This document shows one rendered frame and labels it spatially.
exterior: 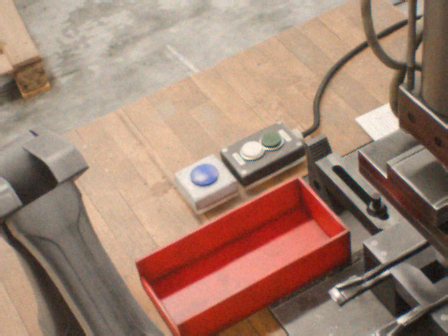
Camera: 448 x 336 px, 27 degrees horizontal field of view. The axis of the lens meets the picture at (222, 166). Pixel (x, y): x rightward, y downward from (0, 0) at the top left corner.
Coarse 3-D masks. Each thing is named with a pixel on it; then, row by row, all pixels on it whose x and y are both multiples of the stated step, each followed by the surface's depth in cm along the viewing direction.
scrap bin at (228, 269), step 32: (288, 192) 126; (224, 224) 123; (256, 224) 126; (288, 224) 127; (320, 224) 125; (160, 256) 120; (192, 256) 123; (224, 256) 124; (256, 256) 123; (288, 256) 123; (320, 256) 118; (160, 288) 122; (192, 288) 121; (224, 288) 121; (256, 288) 115; (288, 288) 118; (192, 320) 112; (224, 320) 115
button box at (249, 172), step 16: (416, 16) 154; (384, 32) 152; (336, 64) 147; (320, 96) 143; (272, 128) 136; (288, 128) 136; (240, 144) 135; (288, 144) 134; (224, 160) 134; (240, 160) 132; (256, 160) 132; (272, 160) 132; (288, 160) 133; (304, 160) 135; (240, 176) 131; (256, 176) 132; (272, 176) 134
